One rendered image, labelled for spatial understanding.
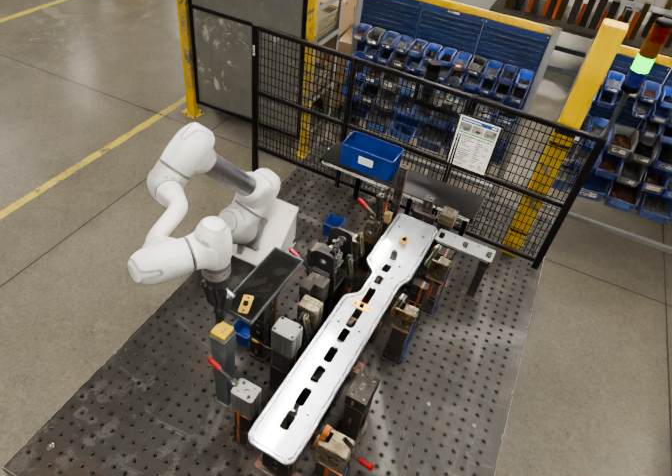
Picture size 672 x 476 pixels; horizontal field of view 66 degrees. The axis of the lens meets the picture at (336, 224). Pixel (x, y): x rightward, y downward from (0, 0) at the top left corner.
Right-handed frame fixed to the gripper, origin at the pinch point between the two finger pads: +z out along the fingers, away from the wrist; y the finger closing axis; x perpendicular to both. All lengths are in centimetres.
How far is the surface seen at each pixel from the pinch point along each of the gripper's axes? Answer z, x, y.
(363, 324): 25, 41, 38
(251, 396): 19.0, -10.7, 20.2
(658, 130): 18, 289, 138
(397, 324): 30, 53, 49
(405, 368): 55, 53, 58
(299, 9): -3, 256, -124
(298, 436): 25.1, -11.6, 39.7
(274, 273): 8.8, 32.4, 0.9
